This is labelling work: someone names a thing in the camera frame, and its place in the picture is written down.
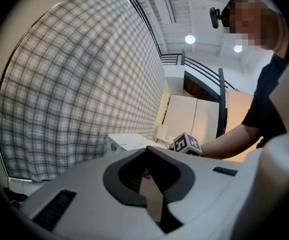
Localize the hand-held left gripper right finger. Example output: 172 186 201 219
146 145 257 235

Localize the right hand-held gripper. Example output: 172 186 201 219
168 132 203 157

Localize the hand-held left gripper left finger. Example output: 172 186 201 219
18 146 170 240

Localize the white tankless toilet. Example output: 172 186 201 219
106 133 170 157

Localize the person's right forearm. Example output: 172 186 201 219
200 123 263 160

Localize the white toilet with tank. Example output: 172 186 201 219
156 124 177 146

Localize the white partition board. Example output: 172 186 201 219
190 98 220 145
163 93 198 141

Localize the black metal railing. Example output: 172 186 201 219
159 48 240 139

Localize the black yellow backpack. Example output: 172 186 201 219
3 186 28 209

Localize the person's black clothing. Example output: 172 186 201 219
241 46 289 149

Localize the grey plaid curtain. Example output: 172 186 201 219
0 0 167 182

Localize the person's head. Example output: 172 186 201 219
221 0 289 52

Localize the black head camera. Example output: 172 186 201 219
208 6 223 30

